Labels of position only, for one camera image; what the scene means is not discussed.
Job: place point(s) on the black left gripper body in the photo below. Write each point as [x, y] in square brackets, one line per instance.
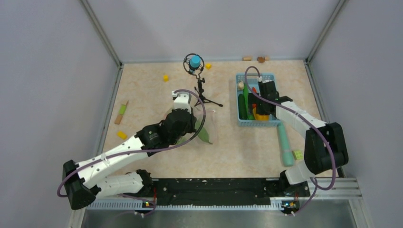
[189, 128]

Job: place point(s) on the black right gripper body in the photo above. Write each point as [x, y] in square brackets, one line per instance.
[254, 99]

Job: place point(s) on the pale green bitter gourd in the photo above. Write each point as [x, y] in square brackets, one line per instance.
[208, 134]

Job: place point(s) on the clear pink zip top bag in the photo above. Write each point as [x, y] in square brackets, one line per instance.
[210, 112]

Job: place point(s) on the yellow bell pepper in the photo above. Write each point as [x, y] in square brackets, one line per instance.
[259, 117]

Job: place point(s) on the dark green cucumber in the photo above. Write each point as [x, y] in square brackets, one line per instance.
[243, 115]

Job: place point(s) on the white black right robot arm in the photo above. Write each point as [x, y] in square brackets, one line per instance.
[325, 147]

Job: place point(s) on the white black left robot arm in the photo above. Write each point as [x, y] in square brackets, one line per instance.
[85, 181]

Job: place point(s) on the light blue perforated plastic basket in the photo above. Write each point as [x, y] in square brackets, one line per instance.
[252, 80]

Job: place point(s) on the green leafy vegetable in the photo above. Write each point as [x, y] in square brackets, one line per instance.
[246, 95]

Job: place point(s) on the yellow cube left of microphone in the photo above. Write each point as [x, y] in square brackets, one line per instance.
[166, 77]

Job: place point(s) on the green and wood block stick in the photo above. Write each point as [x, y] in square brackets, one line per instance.
[121, 112]

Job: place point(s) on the yellow block near left edge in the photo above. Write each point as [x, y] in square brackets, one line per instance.
[121, 135]

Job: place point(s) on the teal cylinder roller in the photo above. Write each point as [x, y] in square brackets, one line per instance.
[285, 150]

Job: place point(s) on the yellow-green cube block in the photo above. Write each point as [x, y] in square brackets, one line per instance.
[298, 155]

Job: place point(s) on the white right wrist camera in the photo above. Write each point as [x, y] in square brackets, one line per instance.
[261, 79]

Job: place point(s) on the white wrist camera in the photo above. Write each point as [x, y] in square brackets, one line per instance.
[261, 79]
[181, 100]

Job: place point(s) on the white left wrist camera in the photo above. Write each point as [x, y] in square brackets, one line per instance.
[181, 100]

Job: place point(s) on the wooden cork pieces at wall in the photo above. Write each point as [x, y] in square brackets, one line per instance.
[260, 59]

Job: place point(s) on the blue microphone in shock mount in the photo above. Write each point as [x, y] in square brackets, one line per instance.
[193, 64]

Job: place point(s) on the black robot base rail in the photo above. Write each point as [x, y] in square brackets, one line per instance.
[220, 191]

